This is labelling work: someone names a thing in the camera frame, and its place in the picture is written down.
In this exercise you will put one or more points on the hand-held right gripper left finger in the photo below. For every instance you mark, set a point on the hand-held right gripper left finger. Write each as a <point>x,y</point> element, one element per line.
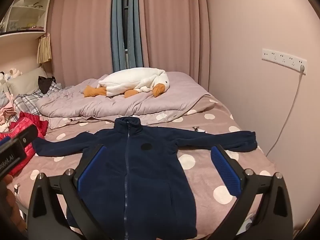
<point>92,170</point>

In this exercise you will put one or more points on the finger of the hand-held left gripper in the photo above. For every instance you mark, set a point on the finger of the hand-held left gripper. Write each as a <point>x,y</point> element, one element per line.
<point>26,136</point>

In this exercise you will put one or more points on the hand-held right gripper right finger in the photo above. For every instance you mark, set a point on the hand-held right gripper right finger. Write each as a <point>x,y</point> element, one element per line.
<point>225,170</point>

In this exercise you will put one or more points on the navy fleece jacket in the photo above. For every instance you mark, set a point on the navy fleece jacket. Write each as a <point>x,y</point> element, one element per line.
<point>150,167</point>

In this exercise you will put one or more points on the pile of pastel clothes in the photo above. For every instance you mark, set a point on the pile of pastel clothes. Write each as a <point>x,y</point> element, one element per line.
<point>7,110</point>

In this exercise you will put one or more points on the person's left hand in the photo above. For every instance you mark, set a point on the person's left hand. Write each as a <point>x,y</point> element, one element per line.
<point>11,205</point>

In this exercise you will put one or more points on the red puffer jacket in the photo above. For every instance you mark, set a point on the red puffer jacket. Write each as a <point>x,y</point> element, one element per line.
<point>30,127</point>

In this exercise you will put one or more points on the plaid pillow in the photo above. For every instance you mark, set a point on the plaid pillow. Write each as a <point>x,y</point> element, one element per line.
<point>27,102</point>

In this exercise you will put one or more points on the beige headboard cushion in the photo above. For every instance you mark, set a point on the beige headboard cushion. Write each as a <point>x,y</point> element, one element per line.
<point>27,81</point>

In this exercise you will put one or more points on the black cloth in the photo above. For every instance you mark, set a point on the black cloth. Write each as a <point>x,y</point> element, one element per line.
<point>46,85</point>

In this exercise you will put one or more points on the black and white plush toy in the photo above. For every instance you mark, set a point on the black and white plush toy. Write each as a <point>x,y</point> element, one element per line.
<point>2,77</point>

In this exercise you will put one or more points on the lilac quilt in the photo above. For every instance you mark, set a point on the lilac quilt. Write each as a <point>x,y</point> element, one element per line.
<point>105,105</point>

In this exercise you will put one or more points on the beige fringed hanging cloth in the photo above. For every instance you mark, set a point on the beige fringed hanging cloth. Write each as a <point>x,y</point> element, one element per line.
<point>44,50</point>

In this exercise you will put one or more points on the white goose plush toy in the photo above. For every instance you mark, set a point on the white goose plush toy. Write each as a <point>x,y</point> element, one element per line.
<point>132,80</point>

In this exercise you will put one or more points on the pink curtain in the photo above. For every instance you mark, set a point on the pink curtain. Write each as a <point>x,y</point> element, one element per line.
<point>82,30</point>
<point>172,30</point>

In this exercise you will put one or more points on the white plug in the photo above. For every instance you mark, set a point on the white plug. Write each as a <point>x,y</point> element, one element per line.
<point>302,69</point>

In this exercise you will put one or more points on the white power strip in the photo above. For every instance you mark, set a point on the white power strip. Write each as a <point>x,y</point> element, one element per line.
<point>282,56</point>

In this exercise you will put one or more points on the blue curtain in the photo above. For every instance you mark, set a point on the blue curtain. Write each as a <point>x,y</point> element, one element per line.
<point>117,30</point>

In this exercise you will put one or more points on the white wall shelf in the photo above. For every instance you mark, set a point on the white wall shelf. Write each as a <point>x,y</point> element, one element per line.
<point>25,17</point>

